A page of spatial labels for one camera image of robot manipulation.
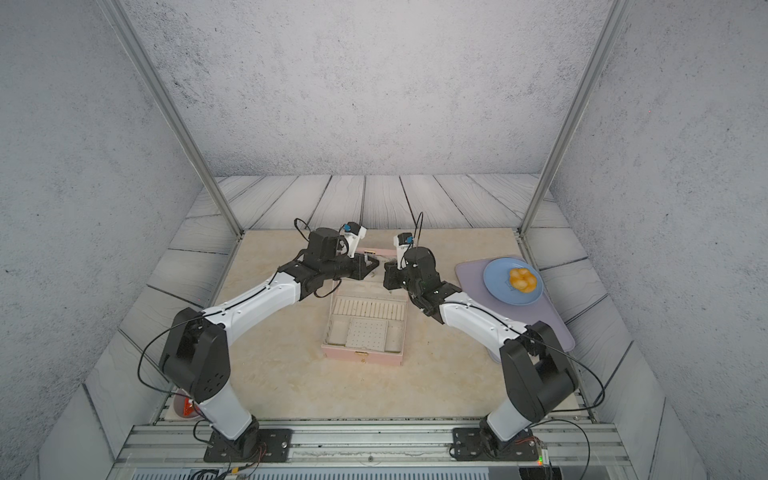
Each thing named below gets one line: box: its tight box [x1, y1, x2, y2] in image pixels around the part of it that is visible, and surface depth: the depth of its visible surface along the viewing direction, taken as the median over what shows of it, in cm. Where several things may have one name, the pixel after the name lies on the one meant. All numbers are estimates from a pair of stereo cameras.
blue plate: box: [482, 257, 544, 306], surface depth 105 cm
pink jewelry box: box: [321, 248, 409, 366], surface depth 88 cm
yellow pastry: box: [509, 268, 537, 293], surface depth 104 cm
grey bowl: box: [173, 388, 201, 419], surface depth 77 cm
